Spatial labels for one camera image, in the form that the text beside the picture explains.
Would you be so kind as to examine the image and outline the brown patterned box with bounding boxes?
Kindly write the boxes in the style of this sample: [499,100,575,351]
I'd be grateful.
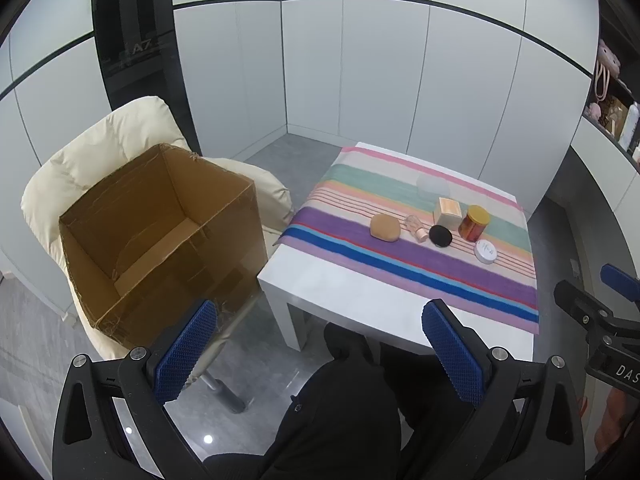
[600,97,628,133]

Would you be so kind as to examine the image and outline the pink plush handbag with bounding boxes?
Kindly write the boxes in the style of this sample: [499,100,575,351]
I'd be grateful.
[595,40,621,101]

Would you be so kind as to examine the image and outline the black glass cabinet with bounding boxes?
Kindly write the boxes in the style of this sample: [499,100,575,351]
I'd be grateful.
[91,0,203,156]

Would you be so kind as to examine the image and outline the striped table cloth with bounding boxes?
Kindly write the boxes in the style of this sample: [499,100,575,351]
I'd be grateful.
[280,144,541,335]

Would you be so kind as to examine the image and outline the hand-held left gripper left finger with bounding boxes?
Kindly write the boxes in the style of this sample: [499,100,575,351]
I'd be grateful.
[52,300,219,480]

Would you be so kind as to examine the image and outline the cream padded chair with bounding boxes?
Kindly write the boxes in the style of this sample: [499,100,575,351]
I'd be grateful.
[20,96,294,413]

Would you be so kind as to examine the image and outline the cardboard box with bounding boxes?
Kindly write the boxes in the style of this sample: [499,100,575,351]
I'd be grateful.
[59,143,271,351]

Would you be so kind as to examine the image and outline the cream square box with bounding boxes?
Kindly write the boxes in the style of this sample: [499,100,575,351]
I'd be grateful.
[433,197,462,231]

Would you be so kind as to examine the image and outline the person's right hand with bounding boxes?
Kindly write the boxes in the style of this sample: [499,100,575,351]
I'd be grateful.
[597,389,640,466]

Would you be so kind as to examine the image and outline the white bottle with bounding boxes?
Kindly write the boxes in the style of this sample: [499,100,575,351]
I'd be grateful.
[620,102,640,151]

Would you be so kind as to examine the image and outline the tan makeup sponge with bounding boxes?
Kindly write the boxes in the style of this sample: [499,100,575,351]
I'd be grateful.
[370,213,401,242]

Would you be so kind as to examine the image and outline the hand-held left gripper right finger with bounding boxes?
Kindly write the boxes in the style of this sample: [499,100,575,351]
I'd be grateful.
[421,299,586,480]

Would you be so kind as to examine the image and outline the amber jar with gold lid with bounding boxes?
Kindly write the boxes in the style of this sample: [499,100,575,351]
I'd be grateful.
[459,205,491,242]

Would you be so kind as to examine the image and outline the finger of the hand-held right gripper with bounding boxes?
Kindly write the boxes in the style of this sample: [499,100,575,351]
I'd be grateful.
[600,263,640,303]
[554,280,613,341]

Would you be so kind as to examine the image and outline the white table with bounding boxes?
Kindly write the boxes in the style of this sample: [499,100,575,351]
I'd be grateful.
[256,142,541,356]

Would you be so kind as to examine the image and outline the clear plastic box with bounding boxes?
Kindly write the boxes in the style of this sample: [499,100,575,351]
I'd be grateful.
[416,174,451,201]

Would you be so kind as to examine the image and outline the small glass bottle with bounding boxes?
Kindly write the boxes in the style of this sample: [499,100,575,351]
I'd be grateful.
[405,215,430,243]

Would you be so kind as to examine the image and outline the person's black trousers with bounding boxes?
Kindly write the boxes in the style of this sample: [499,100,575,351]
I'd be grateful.
[202,322,521,480]

